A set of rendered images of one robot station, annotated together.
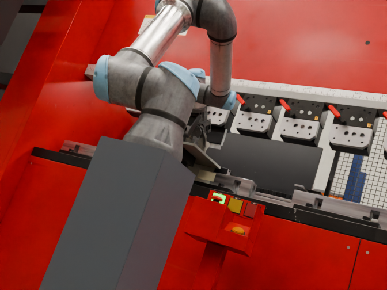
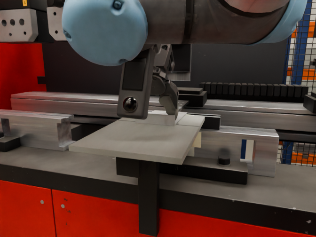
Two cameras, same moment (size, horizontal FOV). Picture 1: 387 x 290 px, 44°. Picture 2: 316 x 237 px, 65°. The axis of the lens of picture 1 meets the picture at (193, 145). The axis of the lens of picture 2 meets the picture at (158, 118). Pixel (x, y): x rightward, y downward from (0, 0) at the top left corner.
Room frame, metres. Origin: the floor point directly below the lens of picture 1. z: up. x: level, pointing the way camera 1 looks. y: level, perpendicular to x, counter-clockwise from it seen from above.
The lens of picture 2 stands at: (1.45, 0.11, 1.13)
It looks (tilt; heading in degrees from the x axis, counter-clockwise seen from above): 13 degrees down; 346
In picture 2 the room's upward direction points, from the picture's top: straight up
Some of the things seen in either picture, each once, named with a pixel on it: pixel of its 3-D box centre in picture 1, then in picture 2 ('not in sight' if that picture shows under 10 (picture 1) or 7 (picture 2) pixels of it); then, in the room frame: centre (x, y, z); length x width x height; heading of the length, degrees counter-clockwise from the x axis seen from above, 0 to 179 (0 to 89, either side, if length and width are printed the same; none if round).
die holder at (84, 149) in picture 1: (101, 158); (2, 125); (2.32, 0.40, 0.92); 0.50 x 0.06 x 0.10; 59
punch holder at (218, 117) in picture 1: (217, 110); not in sight; (2.05, -0.05, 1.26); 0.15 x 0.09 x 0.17; 59
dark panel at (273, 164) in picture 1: (211, 168); (147, 61); (2.59, -0.14, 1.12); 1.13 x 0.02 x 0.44; 59
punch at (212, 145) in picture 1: (213, 137); (169, 60); (2.03, -0.07, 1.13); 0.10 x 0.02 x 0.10; 59
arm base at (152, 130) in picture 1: (156, 137); not in sight; (1.14, 0.09, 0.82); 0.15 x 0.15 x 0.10
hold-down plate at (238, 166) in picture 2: (198, 186); (179, 164); (1.96, -0.08, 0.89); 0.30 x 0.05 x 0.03; 59
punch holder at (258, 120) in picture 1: (258, 115); not in sight; (1.94, -0.22, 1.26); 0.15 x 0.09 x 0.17; 59
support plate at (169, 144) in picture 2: (189, 153); (150, 130); (1.91, 0.01, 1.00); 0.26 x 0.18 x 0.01; 149
